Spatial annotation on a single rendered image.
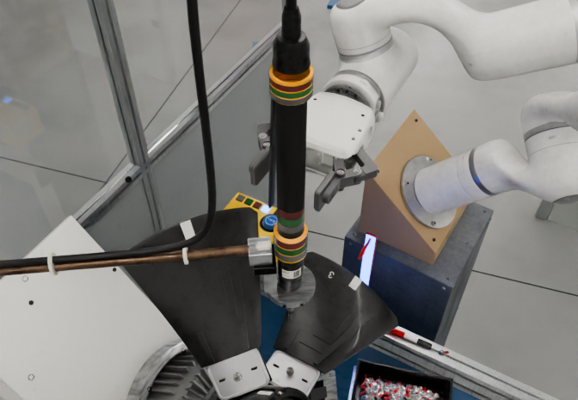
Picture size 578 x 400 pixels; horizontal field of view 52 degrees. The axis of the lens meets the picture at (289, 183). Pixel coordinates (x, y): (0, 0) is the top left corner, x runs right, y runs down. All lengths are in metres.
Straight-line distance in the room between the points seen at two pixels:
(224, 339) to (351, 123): 0.42
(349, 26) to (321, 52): 3.12
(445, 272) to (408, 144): 0.33
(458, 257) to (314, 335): 0.59
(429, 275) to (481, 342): 1.07
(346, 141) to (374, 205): 0.79
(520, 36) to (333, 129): 0.26
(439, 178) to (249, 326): 0.67
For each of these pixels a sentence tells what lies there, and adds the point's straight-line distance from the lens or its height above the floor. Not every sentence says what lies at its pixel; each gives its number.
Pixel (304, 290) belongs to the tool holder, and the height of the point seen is 1.46.
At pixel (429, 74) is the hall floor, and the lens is 3.81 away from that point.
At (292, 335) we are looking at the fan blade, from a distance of 1.11.
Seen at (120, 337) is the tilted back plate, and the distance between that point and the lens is 1.14.
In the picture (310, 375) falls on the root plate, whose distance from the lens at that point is 1.08.
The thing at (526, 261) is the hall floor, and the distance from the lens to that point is 2.89.
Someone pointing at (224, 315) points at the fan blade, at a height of 1.33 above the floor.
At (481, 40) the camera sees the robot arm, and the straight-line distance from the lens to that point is 0.81.
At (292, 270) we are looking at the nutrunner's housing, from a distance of 0.79.
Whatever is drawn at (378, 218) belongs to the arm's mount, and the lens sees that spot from 1.53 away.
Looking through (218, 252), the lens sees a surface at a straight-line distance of 0.78.
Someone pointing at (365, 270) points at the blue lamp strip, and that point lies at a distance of 1.34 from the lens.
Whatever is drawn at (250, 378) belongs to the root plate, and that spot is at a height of 1.25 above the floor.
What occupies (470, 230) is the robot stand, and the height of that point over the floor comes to 0.93.
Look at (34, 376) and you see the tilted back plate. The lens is 1.09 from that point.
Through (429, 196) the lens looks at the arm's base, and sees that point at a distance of 1.48.
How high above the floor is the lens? 2.15
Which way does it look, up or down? 46 degrees down
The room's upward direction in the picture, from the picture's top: straight up
